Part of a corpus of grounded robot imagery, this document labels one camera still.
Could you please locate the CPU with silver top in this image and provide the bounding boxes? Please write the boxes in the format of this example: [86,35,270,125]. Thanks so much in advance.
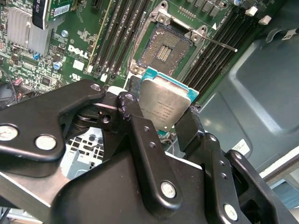
[139,66,199,136]

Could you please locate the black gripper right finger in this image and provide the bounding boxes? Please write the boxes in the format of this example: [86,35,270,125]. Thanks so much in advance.
[174,105,281,224]

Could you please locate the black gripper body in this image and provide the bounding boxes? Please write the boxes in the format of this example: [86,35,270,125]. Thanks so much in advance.
[48,150,217,224]

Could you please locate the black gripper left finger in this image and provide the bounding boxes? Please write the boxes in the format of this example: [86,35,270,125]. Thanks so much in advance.
[0,74,183,214]

